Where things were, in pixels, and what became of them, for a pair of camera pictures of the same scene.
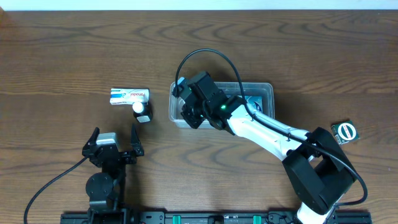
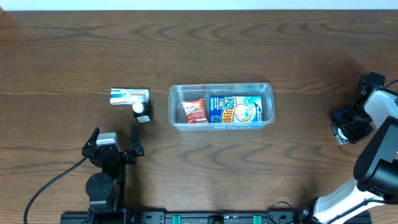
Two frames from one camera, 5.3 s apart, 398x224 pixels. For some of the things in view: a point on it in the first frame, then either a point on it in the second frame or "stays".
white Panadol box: x=129 y=96 stays
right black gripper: x=191 y=115 to x=351 y=123
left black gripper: x=111 y=154 stays
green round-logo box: x=344 y=132 stays
